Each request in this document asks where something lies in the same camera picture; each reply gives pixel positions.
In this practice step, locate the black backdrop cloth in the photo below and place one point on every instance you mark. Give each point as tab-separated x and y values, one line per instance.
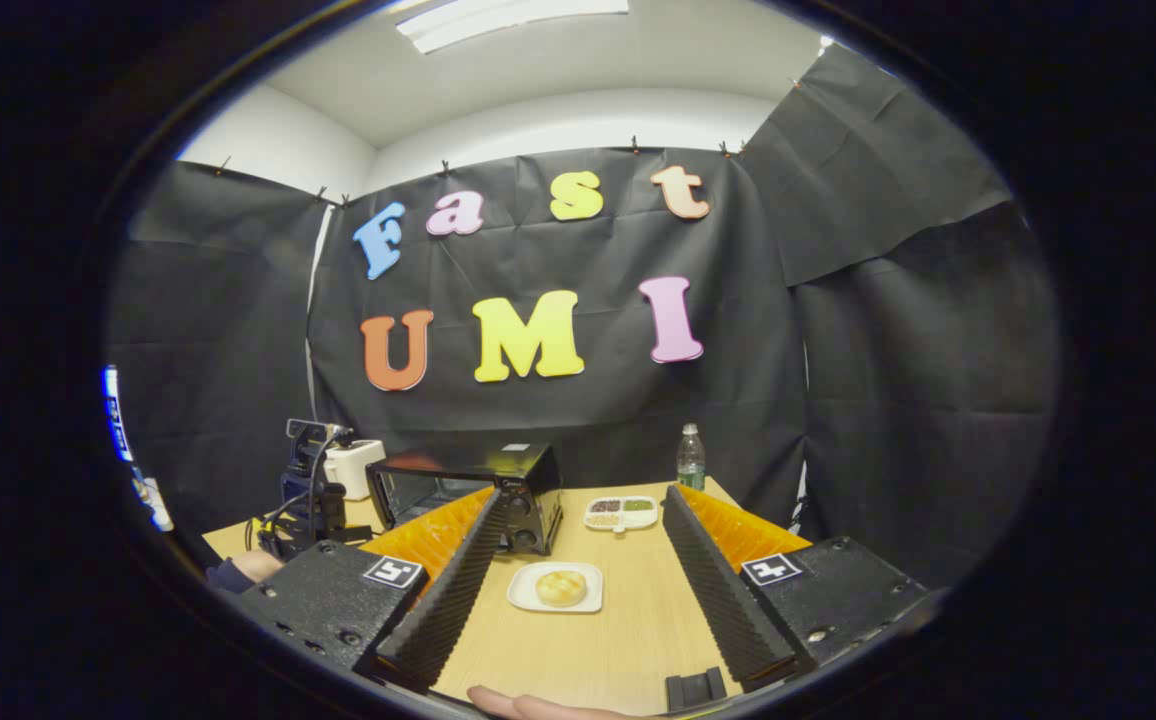
558	420

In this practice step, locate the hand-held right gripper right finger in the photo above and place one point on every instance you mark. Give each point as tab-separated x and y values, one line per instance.
718	590

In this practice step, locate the white square plate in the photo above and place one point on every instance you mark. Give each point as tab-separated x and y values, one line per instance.
523	600

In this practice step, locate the clear plastic water bottle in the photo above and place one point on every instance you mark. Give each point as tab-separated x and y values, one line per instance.
691	465

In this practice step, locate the round bread bun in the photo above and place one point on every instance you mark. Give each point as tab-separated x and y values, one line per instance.
561	588

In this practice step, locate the white divided snack dish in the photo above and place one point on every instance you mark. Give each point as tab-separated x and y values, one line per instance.
638	520

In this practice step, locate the long ceiling light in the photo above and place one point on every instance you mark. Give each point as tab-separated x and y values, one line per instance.
508	18

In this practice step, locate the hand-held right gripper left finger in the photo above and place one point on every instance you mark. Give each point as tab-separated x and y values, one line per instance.
448	600

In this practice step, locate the black electric oven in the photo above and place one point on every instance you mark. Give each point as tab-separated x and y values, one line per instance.
533	480

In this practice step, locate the white toaster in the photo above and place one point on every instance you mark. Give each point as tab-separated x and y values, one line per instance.
360	470

